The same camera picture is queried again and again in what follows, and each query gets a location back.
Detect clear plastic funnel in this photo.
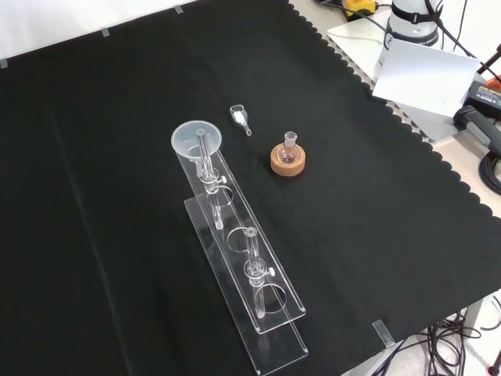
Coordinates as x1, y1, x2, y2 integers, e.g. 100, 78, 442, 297
171, 121, 224, 181

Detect clear funnel stand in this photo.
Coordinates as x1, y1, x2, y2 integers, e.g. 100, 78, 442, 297
174, 128, 309, 376

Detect glass round-bottom flask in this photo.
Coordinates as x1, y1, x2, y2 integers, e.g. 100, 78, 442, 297
276, 131, 301, 165

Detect black bench cloth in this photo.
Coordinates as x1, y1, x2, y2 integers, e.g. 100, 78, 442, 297
0, 0, 501, 376

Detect pale board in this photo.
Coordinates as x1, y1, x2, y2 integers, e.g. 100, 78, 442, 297
326, 17, 460, 143

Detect white paper card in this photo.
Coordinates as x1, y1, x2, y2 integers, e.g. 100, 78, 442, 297
371, 37, 481, 118

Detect yellow stop button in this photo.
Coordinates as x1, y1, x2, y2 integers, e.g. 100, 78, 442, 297
343, 0, 380, 21

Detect black and grey plug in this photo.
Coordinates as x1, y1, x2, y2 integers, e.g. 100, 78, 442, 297
452, 104, 501, 149

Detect black power adapter orange label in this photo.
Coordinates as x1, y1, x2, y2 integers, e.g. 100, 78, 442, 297
467, 79, 501, 118

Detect black tripod rod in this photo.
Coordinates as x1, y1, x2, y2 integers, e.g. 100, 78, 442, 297
475, 41, 501, 80

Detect cork ring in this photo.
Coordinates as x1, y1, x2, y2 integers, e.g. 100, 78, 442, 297
269, 143, 306, 177

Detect black coiled cable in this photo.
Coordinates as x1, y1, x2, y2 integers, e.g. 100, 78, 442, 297
478, 150, 501, 196

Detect black floor cable bundle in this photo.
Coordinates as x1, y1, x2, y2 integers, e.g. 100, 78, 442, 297
385, 307, 485, 376

